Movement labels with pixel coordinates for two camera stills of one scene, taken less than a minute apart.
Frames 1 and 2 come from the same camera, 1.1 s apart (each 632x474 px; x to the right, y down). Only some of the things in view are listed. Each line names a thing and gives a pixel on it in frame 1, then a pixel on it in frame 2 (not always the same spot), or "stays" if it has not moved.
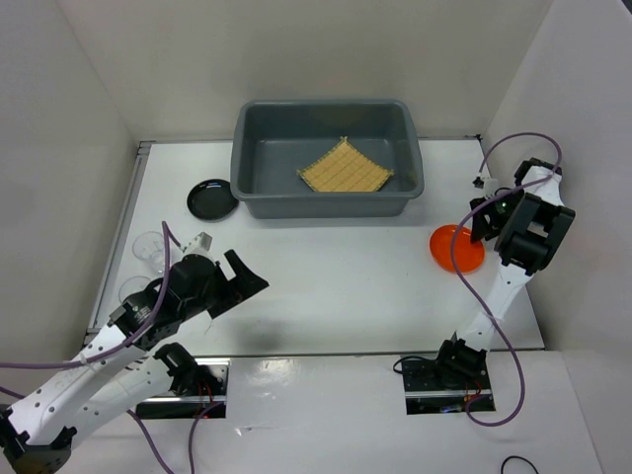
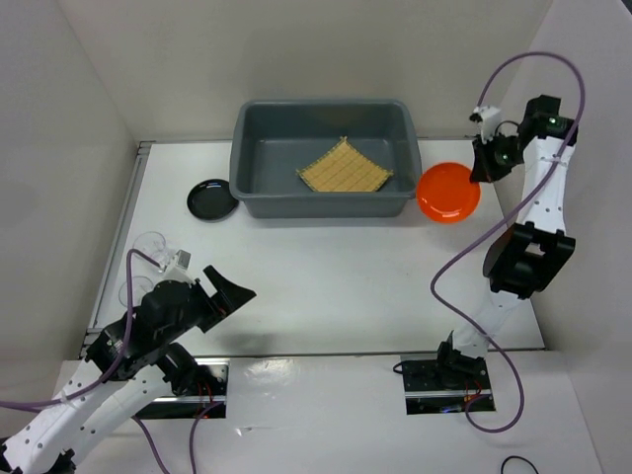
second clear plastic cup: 148,247 stays
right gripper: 479,230 to 483,169
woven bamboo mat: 345,168 stays
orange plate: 469,256 to 445,193
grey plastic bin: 274,138 stays
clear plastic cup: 131,284 stays
